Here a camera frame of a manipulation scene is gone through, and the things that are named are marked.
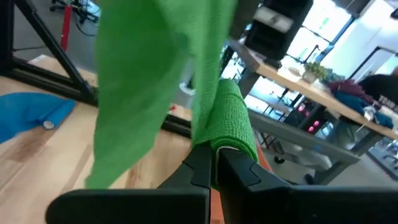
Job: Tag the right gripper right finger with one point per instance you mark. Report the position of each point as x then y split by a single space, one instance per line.
295 205

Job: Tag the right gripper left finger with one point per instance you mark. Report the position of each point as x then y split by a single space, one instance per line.
140 205

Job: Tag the green elastic bandage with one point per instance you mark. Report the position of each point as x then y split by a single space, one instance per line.
140 93

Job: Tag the blue elastic bandage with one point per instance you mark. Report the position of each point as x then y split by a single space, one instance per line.
25 112

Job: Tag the black caster wheel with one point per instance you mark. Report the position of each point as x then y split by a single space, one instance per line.
279 160

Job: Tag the computer tower with lights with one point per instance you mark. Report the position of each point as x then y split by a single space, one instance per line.
306 121

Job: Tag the teal fabric bundle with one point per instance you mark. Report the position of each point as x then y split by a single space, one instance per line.
351 104

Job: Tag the maroon fabric bundle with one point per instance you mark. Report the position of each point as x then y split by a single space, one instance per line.
348 88

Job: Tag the small potted plant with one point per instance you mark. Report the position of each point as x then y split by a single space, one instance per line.
314 70

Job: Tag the person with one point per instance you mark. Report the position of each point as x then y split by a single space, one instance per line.
379 90

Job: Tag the black boxy device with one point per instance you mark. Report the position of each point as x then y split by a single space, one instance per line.
280 43

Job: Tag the black office chair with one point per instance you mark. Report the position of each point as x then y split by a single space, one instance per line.
84 14

